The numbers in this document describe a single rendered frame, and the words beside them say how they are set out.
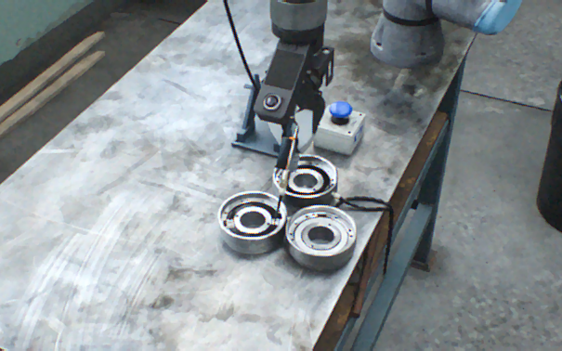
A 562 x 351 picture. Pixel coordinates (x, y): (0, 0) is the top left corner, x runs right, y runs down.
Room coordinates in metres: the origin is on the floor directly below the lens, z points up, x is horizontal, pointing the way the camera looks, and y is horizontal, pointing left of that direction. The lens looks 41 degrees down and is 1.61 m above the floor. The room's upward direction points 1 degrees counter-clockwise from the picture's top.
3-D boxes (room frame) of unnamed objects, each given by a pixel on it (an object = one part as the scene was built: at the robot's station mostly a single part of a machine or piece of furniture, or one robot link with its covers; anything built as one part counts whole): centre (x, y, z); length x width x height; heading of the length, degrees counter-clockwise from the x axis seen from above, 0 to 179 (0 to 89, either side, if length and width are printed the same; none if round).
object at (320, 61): (0.88, -0.03, 1.07); 0.09 x 0.08 x 0.12; 155
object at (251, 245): (0.81, 0.04, 0.82); 0.10 x 0.10 x 0.04
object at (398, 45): (1.34, -0.27, 0.85); 0.15 x 0.15 x 0.10
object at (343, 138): (1.04, -0.11, 0.82); 0.08 x 0.07 x 0.05; 155
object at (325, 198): (0.89, -0.04, 0.82); 0.10 x 0.10 x 0.04
